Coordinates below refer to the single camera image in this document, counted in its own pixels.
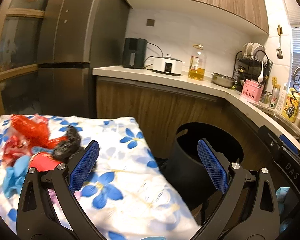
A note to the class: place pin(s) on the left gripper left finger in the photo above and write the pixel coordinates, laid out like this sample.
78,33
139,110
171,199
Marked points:
36,216

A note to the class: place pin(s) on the green white beer can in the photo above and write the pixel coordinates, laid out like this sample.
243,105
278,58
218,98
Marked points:
274,97

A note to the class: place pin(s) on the wooden lower cabinet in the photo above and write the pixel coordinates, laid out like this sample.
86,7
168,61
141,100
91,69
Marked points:
160,110

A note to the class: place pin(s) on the blue rubber glove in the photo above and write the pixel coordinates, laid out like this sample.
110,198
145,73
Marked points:
15,176

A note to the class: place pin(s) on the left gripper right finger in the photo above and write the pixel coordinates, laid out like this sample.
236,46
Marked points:
260,216

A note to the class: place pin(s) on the white ladle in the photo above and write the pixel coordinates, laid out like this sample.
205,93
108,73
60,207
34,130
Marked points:
261,75

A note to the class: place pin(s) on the hanging metal spatula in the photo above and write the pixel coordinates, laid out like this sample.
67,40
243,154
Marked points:
279,50

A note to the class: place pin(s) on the black dish rack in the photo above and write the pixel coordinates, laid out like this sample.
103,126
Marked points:
249,68

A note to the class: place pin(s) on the dark wall socket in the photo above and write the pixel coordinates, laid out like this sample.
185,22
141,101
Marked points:
150,22

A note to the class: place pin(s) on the blue floral white tablecloth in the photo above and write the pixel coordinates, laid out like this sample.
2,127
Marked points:
125,196

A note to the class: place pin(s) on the stainless steel bowl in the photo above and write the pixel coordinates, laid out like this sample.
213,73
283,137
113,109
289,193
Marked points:
222,80

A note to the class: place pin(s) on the stainless steel sink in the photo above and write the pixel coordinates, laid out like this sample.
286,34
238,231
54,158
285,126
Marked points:
290,127

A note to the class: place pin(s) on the wooden glass panel door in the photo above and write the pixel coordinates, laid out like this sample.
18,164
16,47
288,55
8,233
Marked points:
20,24

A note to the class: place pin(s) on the yellow detergent bottle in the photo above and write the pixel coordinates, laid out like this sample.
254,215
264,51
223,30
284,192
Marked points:
291,107

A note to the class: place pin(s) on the red white snack wrapper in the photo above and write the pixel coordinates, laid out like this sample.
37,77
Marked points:
14,149

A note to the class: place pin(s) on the dark grey refrigerator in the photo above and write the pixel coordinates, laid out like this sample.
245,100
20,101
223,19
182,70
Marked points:
77,36

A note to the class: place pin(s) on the black air fryer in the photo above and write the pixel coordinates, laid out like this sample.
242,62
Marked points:
134,53

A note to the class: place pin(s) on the black plastic bag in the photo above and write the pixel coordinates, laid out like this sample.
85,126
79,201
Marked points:
65,149

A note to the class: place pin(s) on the pink utensil basket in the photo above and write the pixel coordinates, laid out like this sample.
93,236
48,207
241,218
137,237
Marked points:
252,91

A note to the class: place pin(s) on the white plates in rack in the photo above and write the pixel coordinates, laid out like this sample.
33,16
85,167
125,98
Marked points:
253,51

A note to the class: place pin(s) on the cooking oil bottle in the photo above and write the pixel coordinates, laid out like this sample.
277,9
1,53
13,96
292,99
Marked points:
197,63

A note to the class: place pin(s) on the black round trash bin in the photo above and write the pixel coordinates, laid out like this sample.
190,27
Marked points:
184,169

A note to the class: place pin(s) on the white rice cooker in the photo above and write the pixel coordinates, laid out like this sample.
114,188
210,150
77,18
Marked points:
167,65

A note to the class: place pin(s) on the red plastic bag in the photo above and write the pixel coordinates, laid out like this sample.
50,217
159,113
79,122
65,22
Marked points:
36,130

